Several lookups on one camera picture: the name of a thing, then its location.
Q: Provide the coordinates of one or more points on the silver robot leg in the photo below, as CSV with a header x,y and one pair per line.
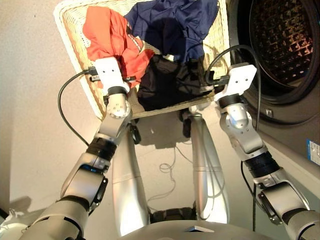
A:
x,y
207,175
127,187

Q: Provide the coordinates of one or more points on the pale woven laundry basket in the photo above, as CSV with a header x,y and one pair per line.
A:
x,y
72,32

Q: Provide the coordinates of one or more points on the black robot waist joint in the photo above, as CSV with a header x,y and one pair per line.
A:
x,y
172,215

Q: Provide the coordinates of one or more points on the blue white energy label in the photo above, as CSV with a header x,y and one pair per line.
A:
x,y
313,152

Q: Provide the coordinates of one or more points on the navy blue garment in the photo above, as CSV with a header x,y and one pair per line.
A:
x,y
170,22

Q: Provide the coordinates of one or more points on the orange garment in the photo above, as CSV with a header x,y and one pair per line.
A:
x,y
105,35

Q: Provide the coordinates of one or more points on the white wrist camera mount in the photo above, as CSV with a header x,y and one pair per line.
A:
x,y
110,72
240,80

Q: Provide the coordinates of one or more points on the black garment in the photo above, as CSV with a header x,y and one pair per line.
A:
x,y
162,87

